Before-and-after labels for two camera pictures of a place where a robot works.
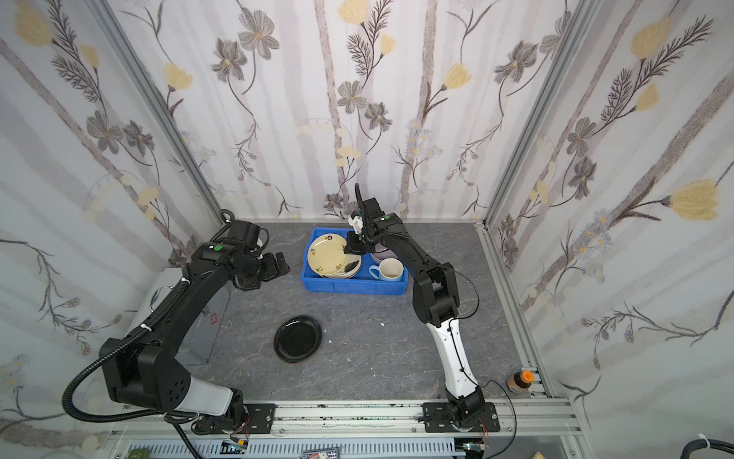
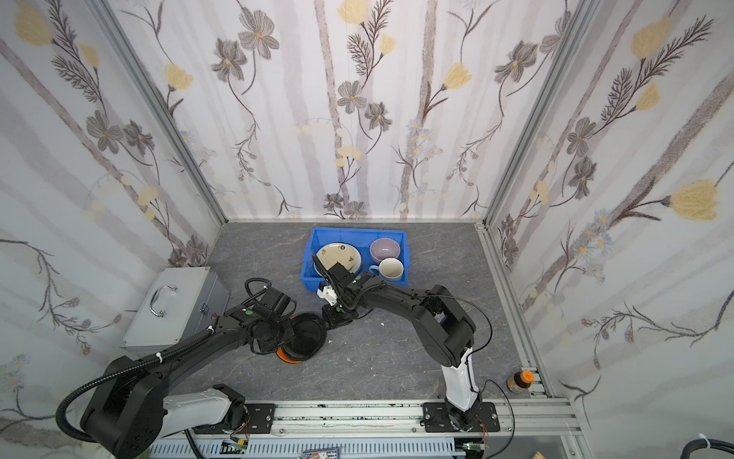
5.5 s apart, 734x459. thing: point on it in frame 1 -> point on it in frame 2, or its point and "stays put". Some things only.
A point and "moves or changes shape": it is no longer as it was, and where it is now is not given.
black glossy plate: [297, 338] stays put
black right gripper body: [356, 242] -> [336, 281]
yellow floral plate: [326, 254] moves or changes shape
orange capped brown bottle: [519, 382] stays put
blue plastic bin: [363, 283] stays put
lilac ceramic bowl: [382, 251] stays put
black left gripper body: [270, 267] -> [290, 336]
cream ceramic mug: [390, 270] stays put
